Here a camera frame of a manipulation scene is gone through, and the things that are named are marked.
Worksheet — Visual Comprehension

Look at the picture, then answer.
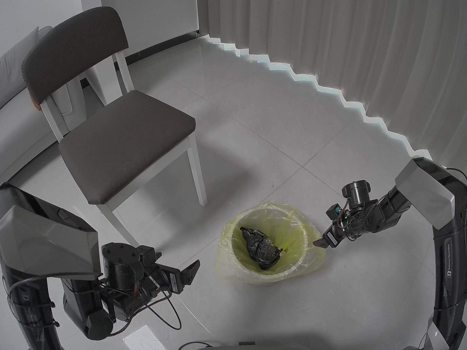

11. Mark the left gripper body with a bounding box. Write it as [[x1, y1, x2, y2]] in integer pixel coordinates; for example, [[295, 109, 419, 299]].
[[153, 264, 187, 297]]

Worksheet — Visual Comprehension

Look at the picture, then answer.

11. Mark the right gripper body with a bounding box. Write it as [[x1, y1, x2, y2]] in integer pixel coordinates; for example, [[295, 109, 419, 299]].
[[321, 220, 357, 250]]

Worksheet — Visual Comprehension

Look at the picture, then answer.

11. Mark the yellow plastic bag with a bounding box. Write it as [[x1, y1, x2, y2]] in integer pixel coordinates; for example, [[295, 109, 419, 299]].
[[213, 202, 327, 284]]

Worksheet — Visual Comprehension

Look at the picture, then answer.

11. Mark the black plastic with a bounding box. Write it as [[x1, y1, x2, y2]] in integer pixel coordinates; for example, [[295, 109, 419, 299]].
[[239, 226, 287, 271]]

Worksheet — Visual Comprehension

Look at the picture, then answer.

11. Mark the white trash bin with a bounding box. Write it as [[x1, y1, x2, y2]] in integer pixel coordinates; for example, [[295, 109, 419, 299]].
[[221, 204, 322, 286]]

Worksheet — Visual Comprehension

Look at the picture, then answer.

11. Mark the grey cushioned white chair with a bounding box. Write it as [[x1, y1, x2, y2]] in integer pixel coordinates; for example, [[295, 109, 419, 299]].
[[21, 6, 208, 248]]

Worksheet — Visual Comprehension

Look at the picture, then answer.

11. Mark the white curtain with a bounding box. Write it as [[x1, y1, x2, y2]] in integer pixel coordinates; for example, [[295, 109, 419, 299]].
[[199, 0, 467, 167]]

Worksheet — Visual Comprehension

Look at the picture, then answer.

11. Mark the bed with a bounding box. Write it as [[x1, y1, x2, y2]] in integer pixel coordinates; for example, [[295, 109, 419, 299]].
[[0, 26, 92, 189]]

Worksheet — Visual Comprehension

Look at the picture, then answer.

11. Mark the white pillow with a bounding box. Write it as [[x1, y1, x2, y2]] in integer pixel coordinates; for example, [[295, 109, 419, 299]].
[[0, 26, 40, 105]]

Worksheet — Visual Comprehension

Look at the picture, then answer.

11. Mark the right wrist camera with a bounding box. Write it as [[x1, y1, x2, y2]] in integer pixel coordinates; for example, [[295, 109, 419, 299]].
[[326, 203, 346, 220]]

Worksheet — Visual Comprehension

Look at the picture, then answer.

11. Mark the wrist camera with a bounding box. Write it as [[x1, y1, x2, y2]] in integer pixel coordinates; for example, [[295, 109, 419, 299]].
[[326, 203, 346, 220], [133, 245, 163, 270]]

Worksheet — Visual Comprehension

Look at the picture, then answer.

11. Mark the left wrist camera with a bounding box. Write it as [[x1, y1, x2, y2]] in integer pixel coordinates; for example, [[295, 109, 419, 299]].
[[133, 245, 163, 270]]

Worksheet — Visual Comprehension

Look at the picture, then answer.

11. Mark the black cable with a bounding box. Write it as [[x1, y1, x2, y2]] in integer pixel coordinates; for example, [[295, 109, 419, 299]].
[[140, 289, 183, 332]]

